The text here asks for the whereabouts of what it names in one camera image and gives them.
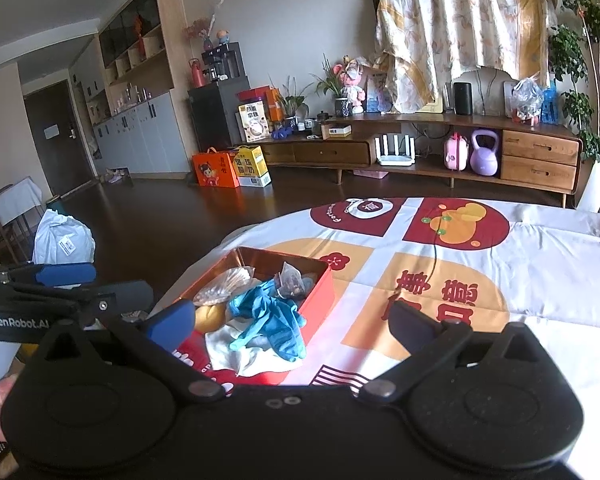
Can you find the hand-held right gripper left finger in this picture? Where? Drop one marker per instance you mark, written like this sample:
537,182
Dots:
172,325

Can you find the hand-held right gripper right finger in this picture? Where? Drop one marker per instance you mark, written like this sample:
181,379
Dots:
412,321

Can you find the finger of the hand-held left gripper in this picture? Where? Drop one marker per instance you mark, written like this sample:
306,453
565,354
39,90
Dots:
65,275
132,295

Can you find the clear bag of cotton swabs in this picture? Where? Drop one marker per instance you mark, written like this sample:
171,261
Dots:
225,285

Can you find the white cloth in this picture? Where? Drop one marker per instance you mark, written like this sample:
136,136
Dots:
250,360

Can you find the blue rubber gloves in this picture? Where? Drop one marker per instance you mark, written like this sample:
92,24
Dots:
267,317

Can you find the red cardboard box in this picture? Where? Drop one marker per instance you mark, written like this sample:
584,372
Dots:
317,305

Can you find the clear packet with brown contents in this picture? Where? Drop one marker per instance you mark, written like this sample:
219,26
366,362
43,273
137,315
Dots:
292,284

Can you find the white plastic bag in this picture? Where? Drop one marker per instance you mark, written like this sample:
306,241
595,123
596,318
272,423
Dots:
62,240

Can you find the dark wooden door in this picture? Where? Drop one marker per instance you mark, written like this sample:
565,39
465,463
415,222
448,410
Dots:
55,140

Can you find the orange gift box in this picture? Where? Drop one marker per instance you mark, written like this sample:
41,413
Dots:
215,170

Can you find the printed white red tablecloth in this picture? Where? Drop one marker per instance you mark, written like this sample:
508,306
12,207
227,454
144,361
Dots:
555,270

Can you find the pink tray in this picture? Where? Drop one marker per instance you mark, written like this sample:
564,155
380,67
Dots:
370,174

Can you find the white router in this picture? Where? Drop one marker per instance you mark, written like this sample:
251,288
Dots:
395,157

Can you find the yellow carton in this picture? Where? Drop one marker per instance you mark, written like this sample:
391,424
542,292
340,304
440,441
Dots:
252,167

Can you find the purple kettlebell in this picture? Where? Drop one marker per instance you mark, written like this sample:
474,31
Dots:
485,157

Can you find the wooden tv cabinet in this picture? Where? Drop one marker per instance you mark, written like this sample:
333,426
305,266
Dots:
320,152

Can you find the black mini fridge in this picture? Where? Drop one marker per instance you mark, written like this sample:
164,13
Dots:
212,115

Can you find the small cardboard box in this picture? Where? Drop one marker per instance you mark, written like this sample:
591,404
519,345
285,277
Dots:
336,131

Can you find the dark teapot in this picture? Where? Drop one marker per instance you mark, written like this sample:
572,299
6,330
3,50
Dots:
321,124

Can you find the black cylinder speaker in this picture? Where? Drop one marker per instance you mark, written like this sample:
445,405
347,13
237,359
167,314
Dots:
463,99

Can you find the red thermos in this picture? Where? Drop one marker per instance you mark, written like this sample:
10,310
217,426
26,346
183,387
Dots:
196,74

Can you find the potted tree in white pot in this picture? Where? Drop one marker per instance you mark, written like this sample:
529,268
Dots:
597,180

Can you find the red and orange gift boxes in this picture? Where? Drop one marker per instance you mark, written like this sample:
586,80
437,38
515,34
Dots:
260,96

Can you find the pink plush doll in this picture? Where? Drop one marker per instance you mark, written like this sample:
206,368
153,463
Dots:
350,85

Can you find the white scalloped board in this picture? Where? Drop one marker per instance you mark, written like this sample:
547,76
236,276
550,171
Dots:
492,90

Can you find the small leafy potted plant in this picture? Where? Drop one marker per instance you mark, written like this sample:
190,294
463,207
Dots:
290,105

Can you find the clear plastic bag of items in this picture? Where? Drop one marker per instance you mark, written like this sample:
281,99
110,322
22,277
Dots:
527,100

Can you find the green plant in vase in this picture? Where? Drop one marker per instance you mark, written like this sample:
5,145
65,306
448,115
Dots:
332,85

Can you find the blue plastic pack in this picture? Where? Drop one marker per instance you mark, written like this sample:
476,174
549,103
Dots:
550,102

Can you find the small figurine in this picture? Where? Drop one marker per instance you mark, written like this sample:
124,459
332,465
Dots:
222,37

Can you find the dried flower bunch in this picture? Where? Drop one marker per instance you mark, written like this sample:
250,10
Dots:
200,27

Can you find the floral cover cloth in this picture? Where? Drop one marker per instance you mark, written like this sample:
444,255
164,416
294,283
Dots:
460,25

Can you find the wooden wall shelf cabinet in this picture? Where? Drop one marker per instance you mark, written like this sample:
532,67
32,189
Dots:
140,125

